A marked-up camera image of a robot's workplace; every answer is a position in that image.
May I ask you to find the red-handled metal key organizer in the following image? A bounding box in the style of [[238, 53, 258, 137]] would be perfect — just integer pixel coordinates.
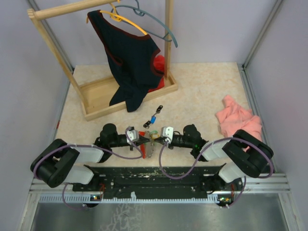
[[139, 131, 155, 159]]

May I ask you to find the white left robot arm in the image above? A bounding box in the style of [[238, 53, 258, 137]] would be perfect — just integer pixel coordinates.
[[30, 123, 150, 191]]

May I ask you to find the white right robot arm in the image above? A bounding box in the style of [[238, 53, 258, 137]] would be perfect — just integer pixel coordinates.
[[154, 124, 274, 191]]

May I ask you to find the key with blue tag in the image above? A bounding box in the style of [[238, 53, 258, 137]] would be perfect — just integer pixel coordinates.
[[150, 116, 156, 124]]

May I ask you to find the wooden clothes rack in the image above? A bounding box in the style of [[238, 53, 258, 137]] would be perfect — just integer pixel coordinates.
[[26, 0, 179, 122]]

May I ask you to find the pink cloth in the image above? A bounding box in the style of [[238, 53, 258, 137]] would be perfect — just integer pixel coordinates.
[[215, 95, 262, 141]]

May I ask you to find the red cloth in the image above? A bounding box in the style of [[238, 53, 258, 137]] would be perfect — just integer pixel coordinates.
[[148, 55, 165, 92]]

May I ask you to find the dark navy vest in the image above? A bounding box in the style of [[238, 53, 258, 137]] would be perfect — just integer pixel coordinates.
[[87, 10, 164, 112]]

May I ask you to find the yellow plastic hanger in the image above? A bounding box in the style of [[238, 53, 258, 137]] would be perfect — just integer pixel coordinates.
[[100, 2, 147, 36]]

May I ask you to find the grey-blue plastic hanger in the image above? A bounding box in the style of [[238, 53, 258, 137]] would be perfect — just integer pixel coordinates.
[[110, 0, 178, 48]]

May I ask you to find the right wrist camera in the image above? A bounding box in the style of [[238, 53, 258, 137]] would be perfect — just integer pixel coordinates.
[[160, 127, 174, 143]]

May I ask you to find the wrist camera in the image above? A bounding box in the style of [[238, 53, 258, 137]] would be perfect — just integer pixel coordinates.
[[160, 127, 174, 143], [125, 127, 139, 145]]

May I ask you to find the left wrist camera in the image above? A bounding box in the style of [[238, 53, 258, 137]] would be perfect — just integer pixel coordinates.
[[125, 127, 139, 145]]

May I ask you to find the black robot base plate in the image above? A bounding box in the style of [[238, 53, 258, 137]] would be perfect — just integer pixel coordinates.
[[73, 167, 243, 200]]

